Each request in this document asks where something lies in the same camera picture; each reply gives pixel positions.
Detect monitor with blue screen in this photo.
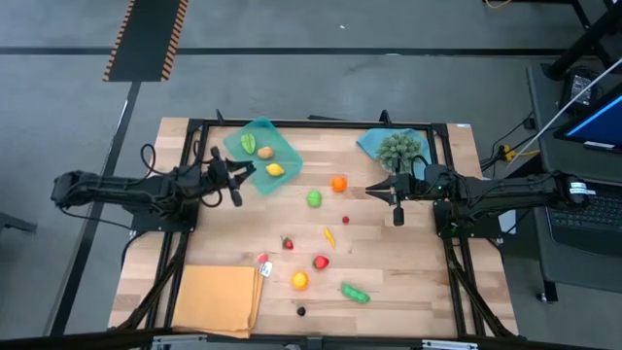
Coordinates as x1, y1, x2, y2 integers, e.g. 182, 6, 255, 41
553, 82, 622, 156

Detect folded orange cloth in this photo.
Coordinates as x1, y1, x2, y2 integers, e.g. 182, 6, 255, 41
172, 263, 264, 340

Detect green toy pea pod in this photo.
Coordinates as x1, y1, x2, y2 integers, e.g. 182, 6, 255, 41
340, 282, 371, 305

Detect black floor mat striped edges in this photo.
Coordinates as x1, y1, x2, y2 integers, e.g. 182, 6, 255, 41
102, 0, 190, 83

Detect black power adapter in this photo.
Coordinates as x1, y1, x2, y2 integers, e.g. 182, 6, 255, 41
558, 66, 604, 114

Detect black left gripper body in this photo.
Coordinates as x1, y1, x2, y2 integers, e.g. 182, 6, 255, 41
206, 145, 243, 208

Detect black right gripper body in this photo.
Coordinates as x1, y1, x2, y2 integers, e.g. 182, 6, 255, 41
392, 164, 433, 228

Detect white rod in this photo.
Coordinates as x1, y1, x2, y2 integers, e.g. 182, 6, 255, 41
507, 57, 622, 167

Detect teal cloth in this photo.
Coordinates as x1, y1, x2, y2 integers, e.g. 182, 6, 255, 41
356, 127, 433, 181

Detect black aluminium rig frame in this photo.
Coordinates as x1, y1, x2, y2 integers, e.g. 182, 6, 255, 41
109, 109, 519, 341

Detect black desk leg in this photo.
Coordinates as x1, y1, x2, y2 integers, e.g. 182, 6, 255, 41
543, 0, 622, 82

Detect teal plastic tupperware container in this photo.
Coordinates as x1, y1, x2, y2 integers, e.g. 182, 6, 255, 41
222, 115, 305, 196

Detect black laptop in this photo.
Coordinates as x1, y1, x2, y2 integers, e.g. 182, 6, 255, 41
546, 182, 622, 259

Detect green plant in white pot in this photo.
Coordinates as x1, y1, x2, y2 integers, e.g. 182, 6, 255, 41
376, 133, 423, 175

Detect grey furniture foot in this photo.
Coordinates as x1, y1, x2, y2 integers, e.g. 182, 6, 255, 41
0, 212, 38, 234

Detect dark grey side table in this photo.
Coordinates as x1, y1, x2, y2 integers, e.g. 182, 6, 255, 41
527, 62, 622, 296

